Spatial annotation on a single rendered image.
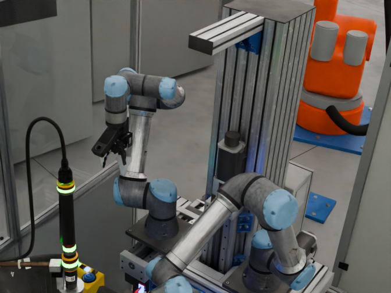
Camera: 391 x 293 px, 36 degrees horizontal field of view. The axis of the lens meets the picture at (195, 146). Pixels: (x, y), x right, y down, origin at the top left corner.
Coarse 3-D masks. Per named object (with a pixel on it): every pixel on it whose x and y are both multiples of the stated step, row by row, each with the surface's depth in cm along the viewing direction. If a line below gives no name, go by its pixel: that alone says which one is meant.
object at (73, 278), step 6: (66, 162) 144; (60, 168) 146; (66, 168) 145; (60, 174) 145; (66, 174) 145; (72, 174) 147; (60, 180) 146; (66, 180) 146; (72, 180) 147; (66, 276) 163; (72, 276) 162; (66, 282) 164; (72, 282) 164; (72, 288) 165
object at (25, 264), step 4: (0, 264) 160; (4, 264) 160; (8, 264) 160; (12, 264) 160; (16, 264) 160; (20, 264) 160; (24, 264) 161; (28, 264) 161; (32, 264) 161; (36, 264) 161; (40, 264) 161; (44, 264) 161; (48, 264) 161
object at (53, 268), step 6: (60, 264) 161; (54, 270) 161; (60, 270) 161; (54, 276) 162; (60, 276) 162; (60, 282) 163; (78, 282) 168; (60, 288) 165; (66, 288) 165; (78, 288) 166
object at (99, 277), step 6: (78, 270) 227; (84, 270) 227; (90, 270) 228; (78, 276) 224; (96, 276) 225; (102, 276) 226; (84, 282) 222; (90, 282) 222; (96, 282) 223; (102, 282) 227; (84, 288) 220; (90, 288) 221; (96, 288) 224
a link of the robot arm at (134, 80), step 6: (120, 72) 207; (126, 72) 207; (132, 72) 209; (126, 78) 204; (132, 78) 205; (138, 78) 204; (132, 84) 204; (138, 84) 204; (132, 90) 205; (138, 90) 205
